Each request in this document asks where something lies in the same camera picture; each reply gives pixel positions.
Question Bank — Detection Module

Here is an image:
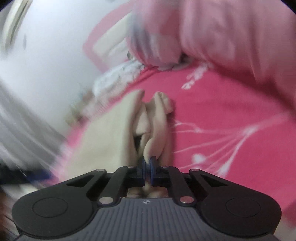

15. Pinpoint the pink checkered garment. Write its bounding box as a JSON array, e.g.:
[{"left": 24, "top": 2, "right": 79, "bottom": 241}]
[{"left": 92, "top": 61, "right": 149, "bottom": 93}]

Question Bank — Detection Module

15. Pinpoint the beige jacket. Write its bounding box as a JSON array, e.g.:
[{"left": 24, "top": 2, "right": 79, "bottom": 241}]
[{"left": 67, "top": 89, "right": 174, "bottom": 200}]

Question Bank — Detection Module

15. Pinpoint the pink bed headboard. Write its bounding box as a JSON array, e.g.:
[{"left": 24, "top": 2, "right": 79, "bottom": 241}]
[{"left": 82, "top": 5, "right": 139, "bottom": 70}]

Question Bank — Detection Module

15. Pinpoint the pink grey floral quilt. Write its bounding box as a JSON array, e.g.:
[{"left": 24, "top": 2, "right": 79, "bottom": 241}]
[{"left": 125, "top": 0, "right": 296, "bottom": 93}]

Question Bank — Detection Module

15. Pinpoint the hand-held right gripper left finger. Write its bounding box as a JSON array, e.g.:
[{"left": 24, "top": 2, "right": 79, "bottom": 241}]
[{"left": 67, "top": 157, "right": 147, "bottom": 207}]

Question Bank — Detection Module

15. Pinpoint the grey curtain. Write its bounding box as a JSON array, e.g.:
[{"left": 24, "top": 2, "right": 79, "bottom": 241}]
[{"left": 0, "top": 78, "right": 68, "bottom": 168}]

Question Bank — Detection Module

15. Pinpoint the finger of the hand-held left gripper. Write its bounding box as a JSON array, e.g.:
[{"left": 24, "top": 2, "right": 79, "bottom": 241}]
[{"left": 28, "top": 169, "right": 55, "bottom": 184}]

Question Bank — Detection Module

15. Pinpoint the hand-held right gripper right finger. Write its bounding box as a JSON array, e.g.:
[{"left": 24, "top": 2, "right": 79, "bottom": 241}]
[{"left": 150, "top": 157, "right": 228, "bottom": 207}]

